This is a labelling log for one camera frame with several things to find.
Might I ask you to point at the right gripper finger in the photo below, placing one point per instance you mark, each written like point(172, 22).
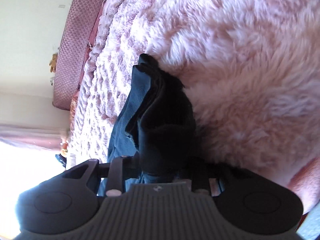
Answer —
point(121, 169)

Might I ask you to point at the black pants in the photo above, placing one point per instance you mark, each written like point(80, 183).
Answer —
point(156, 123)

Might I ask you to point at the pink window curtain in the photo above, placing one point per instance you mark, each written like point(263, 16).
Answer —
point(47, 138)

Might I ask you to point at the brown teddy bear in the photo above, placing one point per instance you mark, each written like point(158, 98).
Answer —
point(53, 62)

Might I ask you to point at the pink quilted headboard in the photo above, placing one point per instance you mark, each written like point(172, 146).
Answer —
point(81, 19)

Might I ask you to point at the pink fluffy blanket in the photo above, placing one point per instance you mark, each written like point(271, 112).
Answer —
point(249, 67)

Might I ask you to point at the pink bed sheet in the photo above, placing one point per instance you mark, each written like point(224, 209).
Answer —
point(305, 184)

